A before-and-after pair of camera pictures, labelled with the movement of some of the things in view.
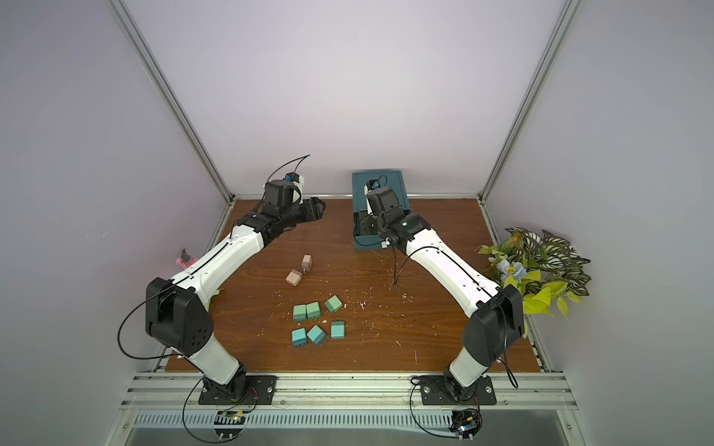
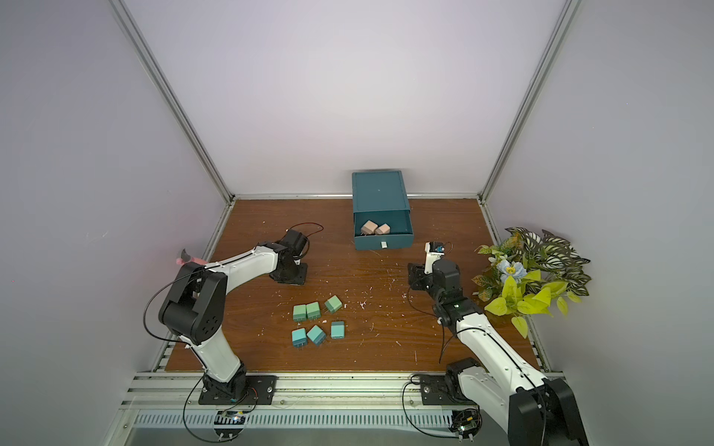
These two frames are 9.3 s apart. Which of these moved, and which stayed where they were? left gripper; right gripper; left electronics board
Moved: left gripper; right gripper
Stayed: left electronics board
